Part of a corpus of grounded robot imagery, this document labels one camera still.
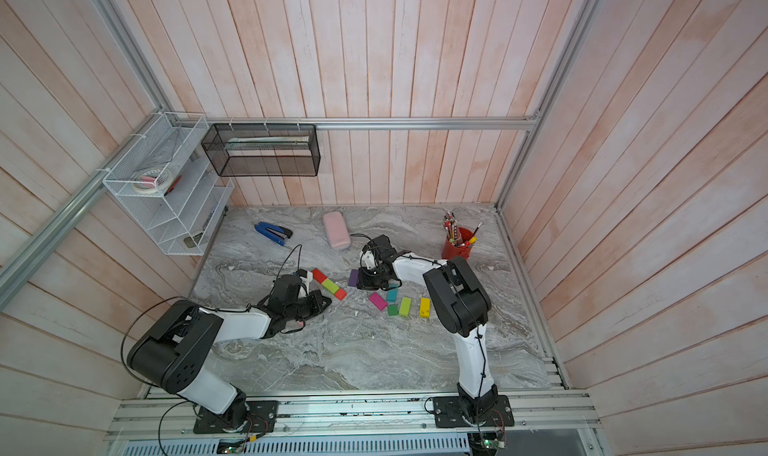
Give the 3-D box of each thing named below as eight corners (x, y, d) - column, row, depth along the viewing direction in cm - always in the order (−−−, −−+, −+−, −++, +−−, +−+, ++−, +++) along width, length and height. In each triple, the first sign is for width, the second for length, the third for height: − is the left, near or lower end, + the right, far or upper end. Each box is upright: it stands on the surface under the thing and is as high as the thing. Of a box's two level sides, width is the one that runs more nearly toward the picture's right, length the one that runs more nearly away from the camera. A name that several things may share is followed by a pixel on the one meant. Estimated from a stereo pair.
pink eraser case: (332, 252, 109) (331, 246, 106) (323, 220, 119) (322, 214, 116) (353, 247, 110) (352, 241, 107) (342, 215, 120) (341, 209, 118)
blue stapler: (252, 233, 114) (250, 229, 112) (264, 222, 118) (262, 218, 116) (282, 246, 110) (280, 242, 108) (293, 234, 114) (291, 230, 112)
